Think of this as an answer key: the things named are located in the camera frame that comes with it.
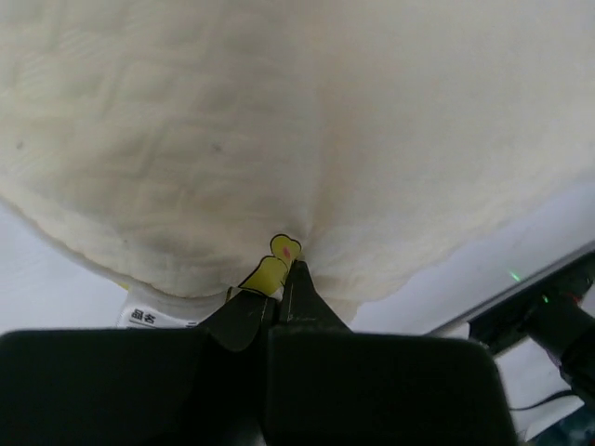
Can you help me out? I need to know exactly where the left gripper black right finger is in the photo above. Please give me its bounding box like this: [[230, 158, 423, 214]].
[[264, 261, 517, 445]]

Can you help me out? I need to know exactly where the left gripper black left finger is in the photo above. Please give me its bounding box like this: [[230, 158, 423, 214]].
[[1, 292, 274, 445]]

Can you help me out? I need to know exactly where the cream pillow with duck patch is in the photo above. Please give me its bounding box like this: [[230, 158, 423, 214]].
[[1, 1, 594, 320]]

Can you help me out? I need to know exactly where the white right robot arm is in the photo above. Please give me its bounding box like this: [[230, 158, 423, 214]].
[[469, 251, 594, 407]]

